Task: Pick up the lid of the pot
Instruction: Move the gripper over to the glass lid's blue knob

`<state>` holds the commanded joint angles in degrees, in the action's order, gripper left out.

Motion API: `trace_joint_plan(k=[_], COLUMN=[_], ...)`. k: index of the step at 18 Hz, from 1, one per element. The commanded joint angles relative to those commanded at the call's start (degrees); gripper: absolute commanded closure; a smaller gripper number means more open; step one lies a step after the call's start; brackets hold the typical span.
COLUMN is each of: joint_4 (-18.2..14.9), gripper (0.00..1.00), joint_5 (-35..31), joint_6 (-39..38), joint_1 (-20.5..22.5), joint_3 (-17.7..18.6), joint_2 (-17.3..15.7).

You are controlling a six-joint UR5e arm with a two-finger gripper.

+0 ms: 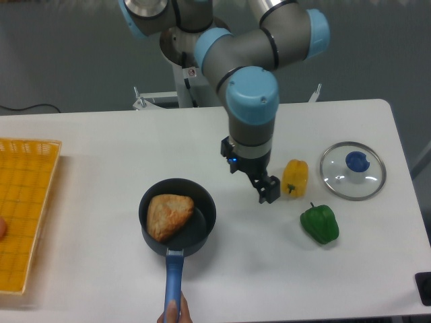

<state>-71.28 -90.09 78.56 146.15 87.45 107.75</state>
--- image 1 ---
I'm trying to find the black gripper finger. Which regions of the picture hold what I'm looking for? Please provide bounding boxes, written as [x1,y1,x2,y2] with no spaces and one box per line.
[266,176,280,203]
[253,180,271,204]

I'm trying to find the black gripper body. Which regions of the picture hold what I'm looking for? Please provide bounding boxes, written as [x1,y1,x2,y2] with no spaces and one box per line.
[221,137,271,187]

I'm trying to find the dark saucepan with blue handle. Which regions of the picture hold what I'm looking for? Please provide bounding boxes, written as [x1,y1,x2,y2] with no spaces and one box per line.
[139,178,216,313]

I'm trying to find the glass pot lid blue knob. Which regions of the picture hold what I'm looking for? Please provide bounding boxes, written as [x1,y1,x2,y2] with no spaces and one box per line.
[319,141,387,201]

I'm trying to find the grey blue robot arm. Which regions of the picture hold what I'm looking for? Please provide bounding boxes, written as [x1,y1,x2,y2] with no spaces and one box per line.
[119,1,331,203]

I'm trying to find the person's hand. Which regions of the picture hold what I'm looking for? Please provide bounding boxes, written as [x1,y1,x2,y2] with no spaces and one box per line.
[156,293,193,323]

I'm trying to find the yellow bell pepper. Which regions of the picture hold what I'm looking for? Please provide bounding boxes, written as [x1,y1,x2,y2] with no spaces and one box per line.
[281,159,308,198]

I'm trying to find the green bell pepper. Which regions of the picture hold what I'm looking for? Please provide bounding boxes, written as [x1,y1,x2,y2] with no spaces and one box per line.
[300,203,339,245]

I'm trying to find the triangular baked pastry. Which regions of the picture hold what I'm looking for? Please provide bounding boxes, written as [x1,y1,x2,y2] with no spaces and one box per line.
[147,194,195,242]

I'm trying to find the black device at table edge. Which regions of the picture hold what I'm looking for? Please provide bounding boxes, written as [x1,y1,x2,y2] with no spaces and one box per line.
[415,272,431,306]

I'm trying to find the yellow woven basket tray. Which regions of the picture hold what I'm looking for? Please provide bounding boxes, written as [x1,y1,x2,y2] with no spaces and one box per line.
[1,138,62,295]

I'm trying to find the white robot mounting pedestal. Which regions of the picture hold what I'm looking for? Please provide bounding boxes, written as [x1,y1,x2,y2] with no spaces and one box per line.
[133,26,324,111]

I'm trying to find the black cable on floor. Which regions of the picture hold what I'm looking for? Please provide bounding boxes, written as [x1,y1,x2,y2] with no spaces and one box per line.
[0,104,62,113]

